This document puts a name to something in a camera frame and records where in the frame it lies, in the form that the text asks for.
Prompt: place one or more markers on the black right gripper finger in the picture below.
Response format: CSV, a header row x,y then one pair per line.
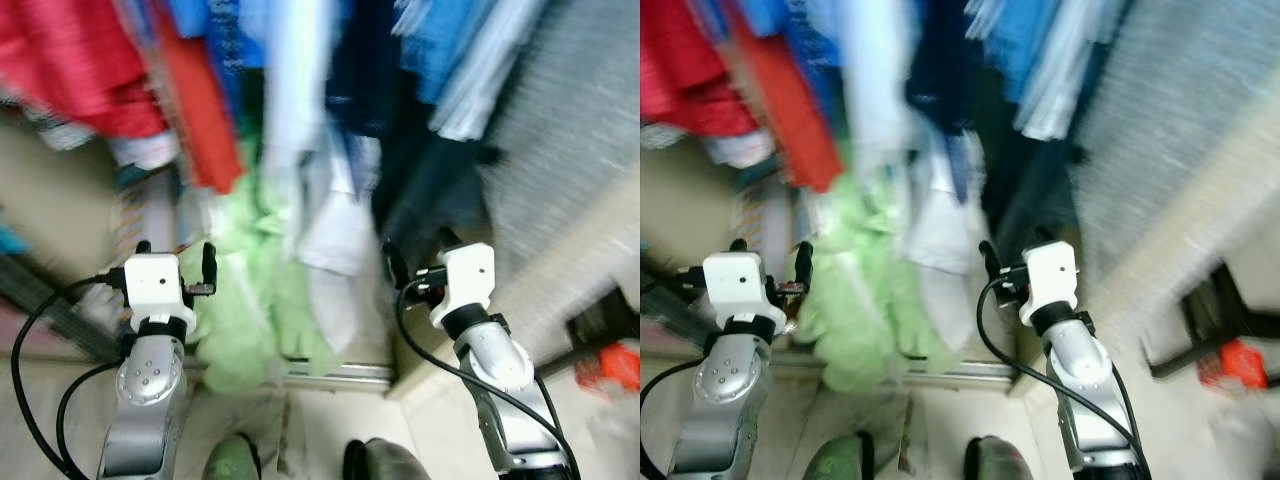
x,y
1044,234
396,265
449,237
990,262

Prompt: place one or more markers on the silver right robot leg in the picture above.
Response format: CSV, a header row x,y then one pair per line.
x,y
998,460
385,462

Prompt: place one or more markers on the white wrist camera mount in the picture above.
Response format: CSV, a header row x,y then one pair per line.
x,y
1050,278
155,282
465,280
738,282

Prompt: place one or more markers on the grey hanging garment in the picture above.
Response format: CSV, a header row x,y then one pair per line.
x,y
1060,80
480,80

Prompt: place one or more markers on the pale blue hanging garment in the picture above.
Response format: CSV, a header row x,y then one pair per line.
x,y
320,150
920,150

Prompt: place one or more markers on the silver left robot leg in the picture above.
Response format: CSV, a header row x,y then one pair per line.
x,y
232,460
838,460

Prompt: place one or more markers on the red hanging garment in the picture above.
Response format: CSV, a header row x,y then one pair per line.
x,y
680,70
75,60

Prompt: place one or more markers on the small orange object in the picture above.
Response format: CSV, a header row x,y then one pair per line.
x,y
1238,362
612,365

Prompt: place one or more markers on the orange-red hanging garment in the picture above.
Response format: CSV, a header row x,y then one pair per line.
x,y
200,110
790,110

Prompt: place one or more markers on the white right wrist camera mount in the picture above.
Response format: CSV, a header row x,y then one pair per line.
x,y
465,280
1050,278

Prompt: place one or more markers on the blue denim garment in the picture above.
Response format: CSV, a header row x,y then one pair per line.
x,y
1020,45
440,45

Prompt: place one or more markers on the light green hanging garment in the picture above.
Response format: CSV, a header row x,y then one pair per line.
x,y
860,290
250,290

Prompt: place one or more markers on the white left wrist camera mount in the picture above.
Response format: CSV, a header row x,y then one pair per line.
x,y
155,282
738,282

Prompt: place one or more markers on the silver robot leg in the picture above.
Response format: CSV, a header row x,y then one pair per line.
x,y
232,460
998,460
385,462
838,460

